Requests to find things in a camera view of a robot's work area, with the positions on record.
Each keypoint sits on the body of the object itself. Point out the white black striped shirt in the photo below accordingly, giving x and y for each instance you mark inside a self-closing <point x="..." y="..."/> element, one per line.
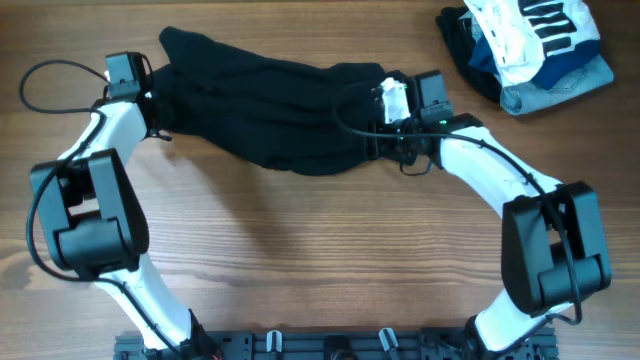
<point x="523" y="34"/>

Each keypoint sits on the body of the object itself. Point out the black garment in pile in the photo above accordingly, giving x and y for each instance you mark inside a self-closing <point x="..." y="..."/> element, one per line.
<point x="455" y="25"/>

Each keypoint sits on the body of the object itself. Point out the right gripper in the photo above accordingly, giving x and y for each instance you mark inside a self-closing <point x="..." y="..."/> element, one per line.
<point x="383" y="146"/>

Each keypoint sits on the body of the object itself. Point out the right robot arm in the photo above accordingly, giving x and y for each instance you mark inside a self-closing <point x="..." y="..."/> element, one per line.
<point x="553" y="246"/>

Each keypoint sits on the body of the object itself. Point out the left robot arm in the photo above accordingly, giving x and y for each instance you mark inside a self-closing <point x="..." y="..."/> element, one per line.
<point x="86" y="225"/>

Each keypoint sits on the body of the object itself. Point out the blue garment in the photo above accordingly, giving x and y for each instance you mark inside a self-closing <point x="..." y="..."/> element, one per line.
<point x="553" y="68"/>

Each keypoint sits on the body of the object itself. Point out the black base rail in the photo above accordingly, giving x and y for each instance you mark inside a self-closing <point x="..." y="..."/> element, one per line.
<point x="428" y="343"/>

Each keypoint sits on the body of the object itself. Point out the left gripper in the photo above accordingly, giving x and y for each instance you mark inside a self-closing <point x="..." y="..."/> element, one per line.
<point x="157" y="95"/>

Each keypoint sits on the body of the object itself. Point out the black garment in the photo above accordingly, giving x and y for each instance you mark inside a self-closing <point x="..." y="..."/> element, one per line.
<point x="278" y="114"/>
<point x="455" y="25"/>

